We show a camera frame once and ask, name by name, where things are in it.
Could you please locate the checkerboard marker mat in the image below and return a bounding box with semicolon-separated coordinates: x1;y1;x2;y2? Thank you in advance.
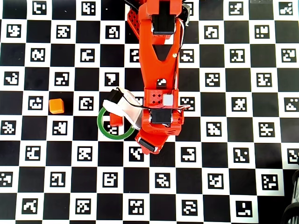
0;0;299;223

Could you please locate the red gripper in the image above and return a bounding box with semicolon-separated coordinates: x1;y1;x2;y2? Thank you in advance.
134;130;170;156

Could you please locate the green ring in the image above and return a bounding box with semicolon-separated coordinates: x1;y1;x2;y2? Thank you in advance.
97;106;136;140

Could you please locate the red cube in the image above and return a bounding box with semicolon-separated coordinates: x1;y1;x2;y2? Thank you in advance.
109;112;124;127

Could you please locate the orange cube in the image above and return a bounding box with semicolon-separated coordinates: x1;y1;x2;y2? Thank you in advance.
49;98;64;114

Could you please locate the thin black camera cable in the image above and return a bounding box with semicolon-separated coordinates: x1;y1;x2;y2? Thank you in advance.
115;87;191;111

